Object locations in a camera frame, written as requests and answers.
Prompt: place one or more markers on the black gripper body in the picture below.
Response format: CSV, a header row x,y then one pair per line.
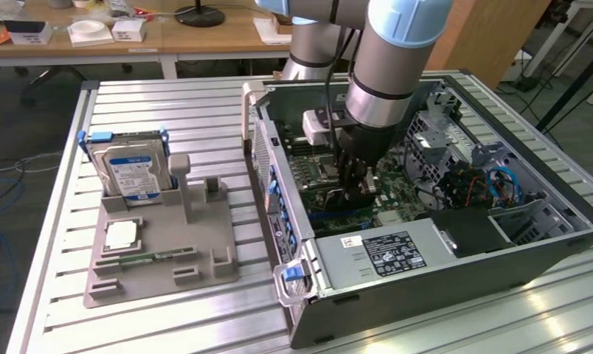
x,y
365,144

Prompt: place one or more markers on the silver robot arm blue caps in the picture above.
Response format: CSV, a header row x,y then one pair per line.
x,y
390,59

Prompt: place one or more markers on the CPU socket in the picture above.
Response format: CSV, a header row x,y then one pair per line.
x,y
326,167

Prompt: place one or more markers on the green motherboard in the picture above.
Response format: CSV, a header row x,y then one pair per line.
x,y
400,191

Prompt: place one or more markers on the silver chipset heatsink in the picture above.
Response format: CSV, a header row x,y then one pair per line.
x,y
392,217

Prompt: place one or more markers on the perforated metal drive cage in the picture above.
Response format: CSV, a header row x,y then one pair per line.
x,y
434,144

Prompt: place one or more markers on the grey power supply unit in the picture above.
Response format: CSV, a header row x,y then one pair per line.
x,y
376,265

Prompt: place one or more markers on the metal disk bay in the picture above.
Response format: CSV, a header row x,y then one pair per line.
x,y
528,221

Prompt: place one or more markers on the black open PC case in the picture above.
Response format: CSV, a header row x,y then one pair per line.
x,y
473,280

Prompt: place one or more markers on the white paper stack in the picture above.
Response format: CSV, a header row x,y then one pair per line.
x,y
272,33

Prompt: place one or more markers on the grey parts rack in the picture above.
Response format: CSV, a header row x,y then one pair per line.
x,y
189,243

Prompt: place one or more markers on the white bin red spot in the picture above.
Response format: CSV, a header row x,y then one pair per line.
x,y
516,68

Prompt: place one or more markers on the brown cardboard box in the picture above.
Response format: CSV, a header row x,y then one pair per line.
x,y
280,18

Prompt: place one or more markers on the wooden cabinet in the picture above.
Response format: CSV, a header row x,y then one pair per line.
x,y
493,37

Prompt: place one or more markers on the wooden desk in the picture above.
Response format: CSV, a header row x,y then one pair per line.
x,y
204,40

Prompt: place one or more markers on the silver hard disk blue label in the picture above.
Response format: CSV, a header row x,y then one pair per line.
x,y
129,173

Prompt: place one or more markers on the black slanted pole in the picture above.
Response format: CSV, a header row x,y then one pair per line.
x,y
572,81

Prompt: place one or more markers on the green RAM stick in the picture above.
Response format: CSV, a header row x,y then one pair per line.
x,y
149,257

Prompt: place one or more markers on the black lamp base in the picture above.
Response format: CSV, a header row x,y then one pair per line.
x,y
201,16

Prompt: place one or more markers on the silver CPU chip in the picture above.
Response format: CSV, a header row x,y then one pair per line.
x,y
121,235

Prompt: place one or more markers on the blue disk caddy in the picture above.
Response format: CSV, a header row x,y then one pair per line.
x,y
100,137

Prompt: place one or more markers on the white paper label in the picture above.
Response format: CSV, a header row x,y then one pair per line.
x,y
142,49

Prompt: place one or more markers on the small white box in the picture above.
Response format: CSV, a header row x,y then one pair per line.
x,y
129,31

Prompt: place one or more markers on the white moulded tray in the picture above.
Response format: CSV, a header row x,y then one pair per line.
x,y
92,34

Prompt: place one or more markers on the black office chair base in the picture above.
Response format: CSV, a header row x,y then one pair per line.
x,y
55,75

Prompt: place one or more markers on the white box black top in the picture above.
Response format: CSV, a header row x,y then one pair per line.
x,y
30,32

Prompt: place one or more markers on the orange card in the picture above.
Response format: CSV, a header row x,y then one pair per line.
x,y
1,37

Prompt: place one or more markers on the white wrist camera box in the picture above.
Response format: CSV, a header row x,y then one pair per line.
x,y
316,129

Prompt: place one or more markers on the white desk frame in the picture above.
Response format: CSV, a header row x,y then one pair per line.
x,y
587,22

